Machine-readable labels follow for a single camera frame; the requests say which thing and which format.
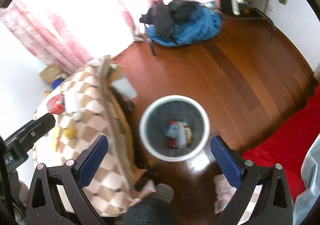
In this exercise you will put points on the checkered printed tablecloth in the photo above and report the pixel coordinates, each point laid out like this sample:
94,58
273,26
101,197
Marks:
112,190

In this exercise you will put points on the brown cardboard box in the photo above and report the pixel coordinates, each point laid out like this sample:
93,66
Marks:
51,73

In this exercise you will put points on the pink floral curtain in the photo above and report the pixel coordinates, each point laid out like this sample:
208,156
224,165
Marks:
69,33

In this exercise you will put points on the black fuzzy slipper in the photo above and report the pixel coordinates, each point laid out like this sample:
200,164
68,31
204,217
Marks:
149,211

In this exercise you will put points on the blue black clothes pile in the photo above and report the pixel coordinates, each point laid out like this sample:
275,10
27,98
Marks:
181,22

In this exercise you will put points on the white round trash bin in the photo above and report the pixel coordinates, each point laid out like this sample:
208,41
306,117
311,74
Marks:
155,121

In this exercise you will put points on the red blanket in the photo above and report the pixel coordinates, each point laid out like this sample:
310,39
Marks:
289,144

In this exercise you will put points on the red soda can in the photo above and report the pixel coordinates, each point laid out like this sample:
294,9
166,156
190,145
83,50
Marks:
56,104

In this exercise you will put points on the pink patterned slipper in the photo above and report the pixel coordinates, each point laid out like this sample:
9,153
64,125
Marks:
224,194

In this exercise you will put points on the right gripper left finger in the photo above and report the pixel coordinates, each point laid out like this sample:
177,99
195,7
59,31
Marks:
44,204

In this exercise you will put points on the yellow lemon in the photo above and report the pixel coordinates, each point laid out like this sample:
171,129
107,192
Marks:
69,133

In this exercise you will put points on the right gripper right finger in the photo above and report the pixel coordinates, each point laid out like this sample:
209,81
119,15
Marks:
274,205

